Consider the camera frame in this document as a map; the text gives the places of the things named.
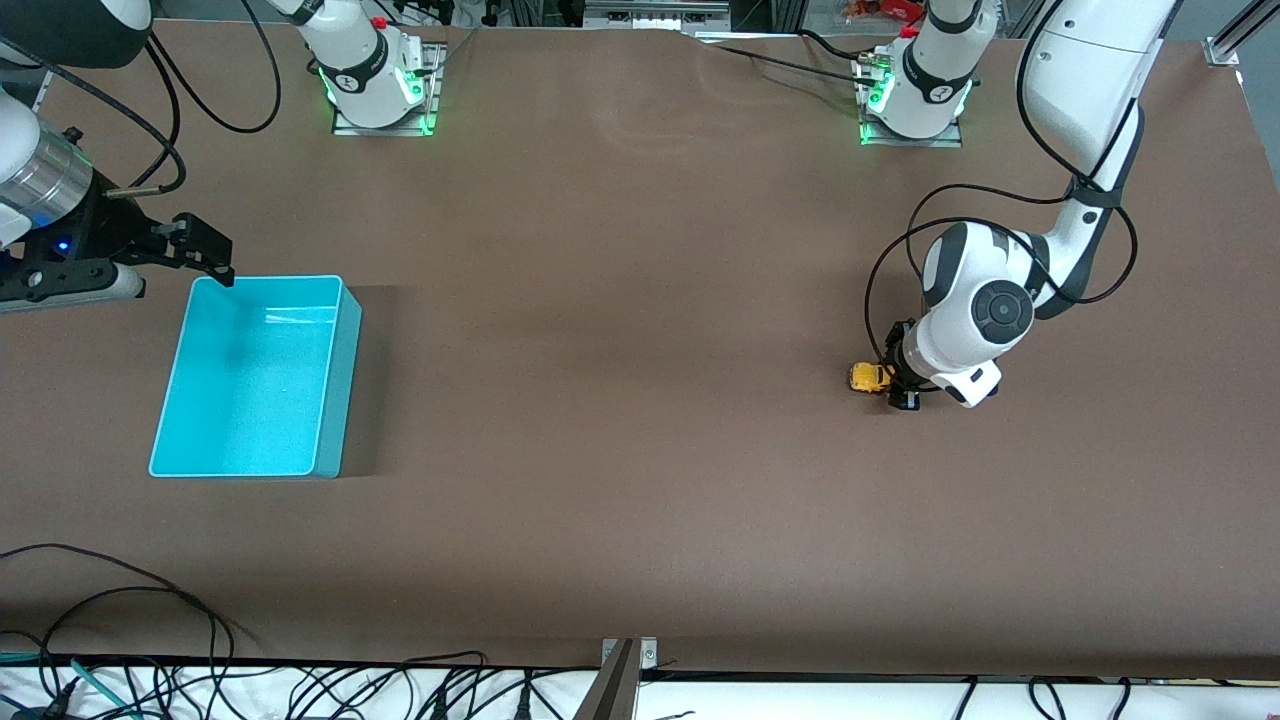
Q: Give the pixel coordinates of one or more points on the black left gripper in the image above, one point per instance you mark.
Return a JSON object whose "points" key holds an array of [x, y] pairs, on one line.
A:
{"points": [[897, 360]]}

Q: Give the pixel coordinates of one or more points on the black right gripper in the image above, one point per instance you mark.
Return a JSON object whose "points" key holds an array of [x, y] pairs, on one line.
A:
{"points": [[103, 232]]}

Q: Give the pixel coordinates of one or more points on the yellow beetle toy car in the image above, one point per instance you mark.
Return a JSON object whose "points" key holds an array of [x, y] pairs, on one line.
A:
{"points": [[866, 377]]}

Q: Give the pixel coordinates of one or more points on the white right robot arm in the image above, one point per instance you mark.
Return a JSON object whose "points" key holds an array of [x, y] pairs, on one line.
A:
{"points": [[365, 95]]}

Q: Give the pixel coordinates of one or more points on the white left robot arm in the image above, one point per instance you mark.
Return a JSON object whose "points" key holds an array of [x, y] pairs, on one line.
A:
{"points": [[1085, 70]]}

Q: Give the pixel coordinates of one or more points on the turquoise plastic bin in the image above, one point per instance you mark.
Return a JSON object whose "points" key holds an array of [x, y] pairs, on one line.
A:
{"points": [[250, 400]]}

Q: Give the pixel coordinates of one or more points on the brown table cover mat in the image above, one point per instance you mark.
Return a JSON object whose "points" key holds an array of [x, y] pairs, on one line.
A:
{"points": [[640, 400]]}

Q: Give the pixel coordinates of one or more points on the white lower shelf surface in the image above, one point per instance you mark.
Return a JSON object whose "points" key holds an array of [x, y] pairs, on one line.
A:
{"points": [[800, 700]]}

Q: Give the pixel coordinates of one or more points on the red orange package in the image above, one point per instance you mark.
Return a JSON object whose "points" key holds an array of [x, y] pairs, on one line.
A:
{"points": [[880, 10]]}

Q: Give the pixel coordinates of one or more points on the silver metal box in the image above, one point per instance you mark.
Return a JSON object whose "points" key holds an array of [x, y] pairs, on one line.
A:
{"points": [[655, 15]]}

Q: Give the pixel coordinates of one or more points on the grey metal bar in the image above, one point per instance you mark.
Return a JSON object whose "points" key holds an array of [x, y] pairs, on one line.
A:
{"points": [[612, 690]]}

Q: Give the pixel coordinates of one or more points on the aluminium table edge rail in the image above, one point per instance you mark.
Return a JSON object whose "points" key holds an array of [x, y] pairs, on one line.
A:
{"points": [[42, 95]]}

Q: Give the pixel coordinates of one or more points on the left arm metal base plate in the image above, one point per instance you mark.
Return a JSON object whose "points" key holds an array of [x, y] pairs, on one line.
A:
{"points": [[910, 143]]}

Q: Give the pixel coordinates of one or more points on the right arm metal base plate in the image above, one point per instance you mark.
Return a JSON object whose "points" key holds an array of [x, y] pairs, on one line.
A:
{"points": [[432, 90]]}

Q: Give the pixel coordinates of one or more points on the silver bracket plate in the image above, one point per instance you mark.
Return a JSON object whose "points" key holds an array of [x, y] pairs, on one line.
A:
{"points": [[648, 652]]}

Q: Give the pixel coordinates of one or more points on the aluminium frame profile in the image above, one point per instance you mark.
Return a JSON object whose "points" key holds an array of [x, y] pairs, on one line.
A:
{"points": [[1235, 35]]}

